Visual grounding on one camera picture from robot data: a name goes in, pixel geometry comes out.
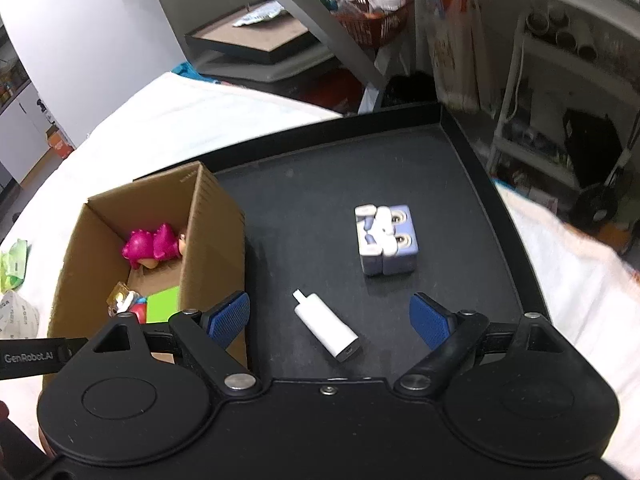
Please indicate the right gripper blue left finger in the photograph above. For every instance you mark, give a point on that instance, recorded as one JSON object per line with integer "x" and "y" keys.
{"x": 213, "y": 344}

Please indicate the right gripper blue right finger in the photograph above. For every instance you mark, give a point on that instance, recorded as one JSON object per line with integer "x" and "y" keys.
{"x": 451, "y": 338}

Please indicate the brown cardboard box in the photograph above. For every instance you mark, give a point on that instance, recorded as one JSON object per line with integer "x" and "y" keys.
{"x": 191, "y": 200}

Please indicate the pink dinosaur figurine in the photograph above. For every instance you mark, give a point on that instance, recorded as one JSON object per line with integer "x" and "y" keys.
{"x": 150, "y": 248}

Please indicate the white usb charger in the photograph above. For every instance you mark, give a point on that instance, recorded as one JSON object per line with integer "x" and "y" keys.
{"x": 335, "y": 336}

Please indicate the small red blue figurine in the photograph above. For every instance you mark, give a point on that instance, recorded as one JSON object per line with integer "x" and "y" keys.
{"x": 124, "y": 299}

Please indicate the lavender cube figurine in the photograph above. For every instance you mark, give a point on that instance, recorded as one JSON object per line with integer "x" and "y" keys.
{"x": 387, "y": 243}

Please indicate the black shallow tray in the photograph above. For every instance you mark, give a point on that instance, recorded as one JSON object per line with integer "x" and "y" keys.
{"x": 298, "y": 191}

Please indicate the clear tape roll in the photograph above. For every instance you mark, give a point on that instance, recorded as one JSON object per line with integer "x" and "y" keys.
{"x": 18, "y": 318}

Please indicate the green wet wipes pack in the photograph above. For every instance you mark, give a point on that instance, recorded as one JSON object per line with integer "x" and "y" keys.
{"x": 13, "y": 266}

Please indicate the orange box on floor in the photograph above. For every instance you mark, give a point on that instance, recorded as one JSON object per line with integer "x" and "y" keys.
{"x": 58, "y": 143}

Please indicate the grey chair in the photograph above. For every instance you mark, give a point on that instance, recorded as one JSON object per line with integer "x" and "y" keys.
{"x": 186, "y": 15}

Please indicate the red basket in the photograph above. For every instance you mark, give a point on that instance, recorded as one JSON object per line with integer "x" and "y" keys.
{"x": 376, "y": 23}

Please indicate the white paper packet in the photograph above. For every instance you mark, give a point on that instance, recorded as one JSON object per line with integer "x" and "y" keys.
{"x": 264, "y": 13}

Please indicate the black picture frame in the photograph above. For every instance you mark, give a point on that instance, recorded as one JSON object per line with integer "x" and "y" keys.
{"x": 266, "y": 43}

